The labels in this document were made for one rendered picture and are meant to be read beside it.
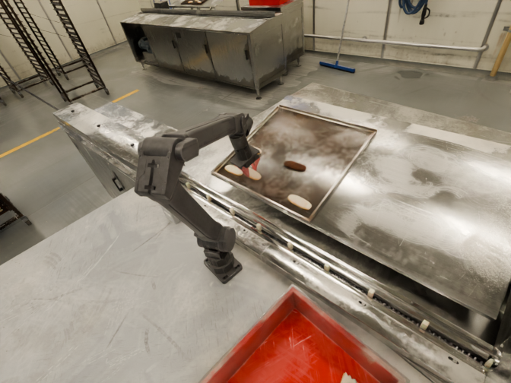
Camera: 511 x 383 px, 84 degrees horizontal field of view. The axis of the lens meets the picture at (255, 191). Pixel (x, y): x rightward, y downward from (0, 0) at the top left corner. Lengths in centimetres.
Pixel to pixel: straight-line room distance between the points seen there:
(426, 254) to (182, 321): 74
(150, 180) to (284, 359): 57
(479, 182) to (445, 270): 34
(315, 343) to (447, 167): 73
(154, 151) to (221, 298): 53
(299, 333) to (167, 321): 40
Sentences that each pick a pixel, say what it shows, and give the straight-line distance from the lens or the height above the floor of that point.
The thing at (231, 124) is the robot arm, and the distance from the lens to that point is 88.
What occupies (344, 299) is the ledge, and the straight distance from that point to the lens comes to 88.
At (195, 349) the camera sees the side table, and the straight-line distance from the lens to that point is 92.
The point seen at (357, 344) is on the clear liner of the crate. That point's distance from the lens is 77.
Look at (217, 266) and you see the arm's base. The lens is 95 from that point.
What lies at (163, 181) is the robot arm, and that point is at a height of 131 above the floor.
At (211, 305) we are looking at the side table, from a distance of 95.
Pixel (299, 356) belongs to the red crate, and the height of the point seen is 82.
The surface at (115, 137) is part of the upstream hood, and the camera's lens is 175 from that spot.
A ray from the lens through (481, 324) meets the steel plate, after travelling 100.
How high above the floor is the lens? 165
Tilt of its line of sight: 43 degrees down
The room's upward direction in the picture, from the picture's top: 11 degrees counter-clockwise
